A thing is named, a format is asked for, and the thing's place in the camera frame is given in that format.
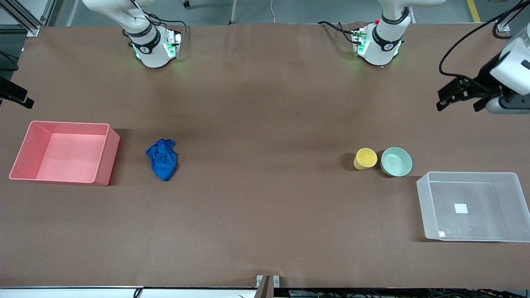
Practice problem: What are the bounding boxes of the mint green bowl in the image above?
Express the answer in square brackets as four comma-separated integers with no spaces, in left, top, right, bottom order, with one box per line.
[380,147,413,178]

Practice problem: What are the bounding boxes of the yellow cup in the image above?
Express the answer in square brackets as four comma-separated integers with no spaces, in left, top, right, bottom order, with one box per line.
[353,148,378,171]

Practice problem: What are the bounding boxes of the blue cloth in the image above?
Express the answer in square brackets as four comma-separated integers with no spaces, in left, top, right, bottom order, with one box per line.
[146,139,178,182]

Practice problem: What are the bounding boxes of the clear plastic box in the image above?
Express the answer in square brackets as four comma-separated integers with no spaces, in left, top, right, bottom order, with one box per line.
[416,171,530,243]

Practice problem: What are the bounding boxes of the pink plastic bin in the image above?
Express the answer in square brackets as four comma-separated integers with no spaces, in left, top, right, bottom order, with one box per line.
[9,120,121,187]

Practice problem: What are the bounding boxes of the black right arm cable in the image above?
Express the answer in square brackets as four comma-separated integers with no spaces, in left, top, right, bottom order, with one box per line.
[0,50,19,72]

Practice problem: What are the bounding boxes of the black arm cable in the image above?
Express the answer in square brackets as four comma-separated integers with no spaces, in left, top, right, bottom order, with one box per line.
[439,0,527,82]
[0,50,19,72]

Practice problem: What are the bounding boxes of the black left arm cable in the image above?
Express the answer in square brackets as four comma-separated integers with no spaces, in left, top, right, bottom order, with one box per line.
[439,0,527,82]

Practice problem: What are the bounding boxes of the aluminium frame rail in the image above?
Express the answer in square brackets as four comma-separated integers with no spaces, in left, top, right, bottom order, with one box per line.
[0,0,63,36]

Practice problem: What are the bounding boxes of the black left base cable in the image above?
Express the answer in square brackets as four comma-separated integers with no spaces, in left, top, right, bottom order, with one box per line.
[318,21,361,44]

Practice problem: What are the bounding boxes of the black base cable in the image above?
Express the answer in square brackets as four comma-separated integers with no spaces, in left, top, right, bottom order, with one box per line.
[143,12,190,43]
[318,21,361,44]

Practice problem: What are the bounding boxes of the black right base cable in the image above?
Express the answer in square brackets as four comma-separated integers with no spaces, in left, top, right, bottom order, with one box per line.
[143,12,190,43]

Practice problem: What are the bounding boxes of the metal table edge bracket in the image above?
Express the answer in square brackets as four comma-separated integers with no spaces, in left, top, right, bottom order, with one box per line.
[255,275,280,298]

